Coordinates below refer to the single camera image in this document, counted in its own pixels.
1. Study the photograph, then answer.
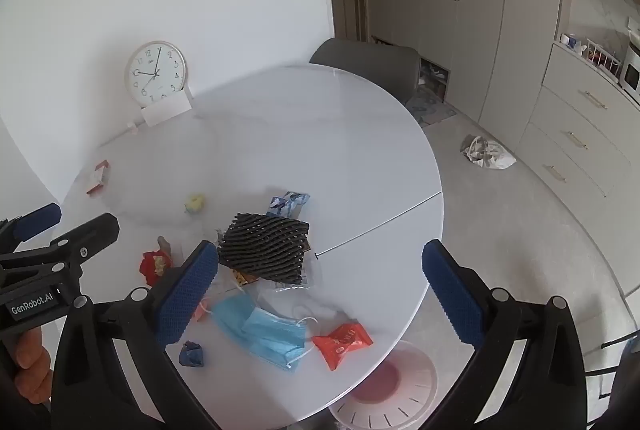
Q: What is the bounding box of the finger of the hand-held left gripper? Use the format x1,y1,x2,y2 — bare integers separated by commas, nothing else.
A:
0,203,62,253
0,212,120,283

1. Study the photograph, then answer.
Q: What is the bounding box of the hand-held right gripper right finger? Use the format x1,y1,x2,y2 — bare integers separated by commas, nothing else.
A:
421,238,587,430

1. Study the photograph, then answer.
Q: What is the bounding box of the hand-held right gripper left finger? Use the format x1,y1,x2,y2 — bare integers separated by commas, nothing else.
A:
50,240,221,430

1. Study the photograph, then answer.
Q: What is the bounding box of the pink wrapper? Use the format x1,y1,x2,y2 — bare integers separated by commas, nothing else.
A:
192,300,216,323

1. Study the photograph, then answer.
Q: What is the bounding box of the red wrapper with cardboard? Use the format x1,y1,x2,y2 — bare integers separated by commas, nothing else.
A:
139,236,176,286

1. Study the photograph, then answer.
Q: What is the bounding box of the blue face mask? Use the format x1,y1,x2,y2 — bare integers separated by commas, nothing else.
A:
210,294,263,353
241,307,321,372

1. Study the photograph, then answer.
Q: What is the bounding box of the dark blue candy wrapper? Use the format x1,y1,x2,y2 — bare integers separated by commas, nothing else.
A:
179,341,205,368

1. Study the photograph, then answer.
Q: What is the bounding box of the black foam net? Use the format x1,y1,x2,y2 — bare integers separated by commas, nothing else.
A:
217,212,312,286

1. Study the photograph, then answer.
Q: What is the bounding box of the pink and white bin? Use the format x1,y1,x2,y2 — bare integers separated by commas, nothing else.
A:
327,337,438,430

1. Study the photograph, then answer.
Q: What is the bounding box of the red snack packet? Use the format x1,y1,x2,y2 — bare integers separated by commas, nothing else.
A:
312,322,375,372

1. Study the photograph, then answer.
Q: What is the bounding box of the blue and white snack wrapper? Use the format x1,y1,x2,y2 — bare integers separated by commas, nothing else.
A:
266,191,311,218

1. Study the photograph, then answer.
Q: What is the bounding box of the person's left hand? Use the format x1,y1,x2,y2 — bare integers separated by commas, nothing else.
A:
11,326,55,406

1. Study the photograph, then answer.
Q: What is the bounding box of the red and white box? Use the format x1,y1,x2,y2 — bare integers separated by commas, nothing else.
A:
86,159,111,197

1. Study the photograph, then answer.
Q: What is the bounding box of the white folded card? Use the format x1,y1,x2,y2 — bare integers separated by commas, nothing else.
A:
141,92,193,127

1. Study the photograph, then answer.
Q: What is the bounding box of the white plastic bag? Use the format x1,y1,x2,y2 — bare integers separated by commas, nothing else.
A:
460,135,517,171

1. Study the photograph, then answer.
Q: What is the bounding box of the patterned floor mat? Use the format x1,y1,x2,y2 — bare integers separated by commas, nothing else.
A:
405,87,458,127

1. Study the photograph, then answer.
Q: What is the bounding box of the beige drawer unit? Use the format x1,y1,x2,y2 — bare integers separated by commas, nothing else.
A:
517,42,640,296

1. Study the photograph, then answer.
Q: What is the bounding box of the grey chair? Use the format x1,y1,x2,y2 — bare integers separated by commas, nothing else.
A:
309,37,422,103

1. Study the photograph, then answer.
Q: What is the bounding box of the beige tall wardrobe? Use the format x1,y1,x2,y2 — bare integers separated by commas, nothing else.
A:
450,0,563,141

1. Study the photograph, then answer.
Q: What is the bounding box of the beige cabinet with niche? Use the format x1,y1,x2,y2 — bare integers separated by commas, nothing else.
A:
362,0,461,103

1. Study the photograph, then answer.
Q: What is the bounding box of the white microwave oven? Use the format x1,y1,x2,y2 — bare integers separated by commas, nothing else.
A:
620,42,640,98

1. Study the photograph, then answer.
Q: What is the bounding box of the round white wall clock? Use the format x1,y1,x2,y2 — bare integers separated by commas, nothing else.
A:
124,41,188,107

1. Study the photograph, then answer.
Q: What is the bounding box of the white wire dish rack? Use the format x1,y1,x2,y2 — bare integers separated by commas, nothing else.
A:
582,37,626,78

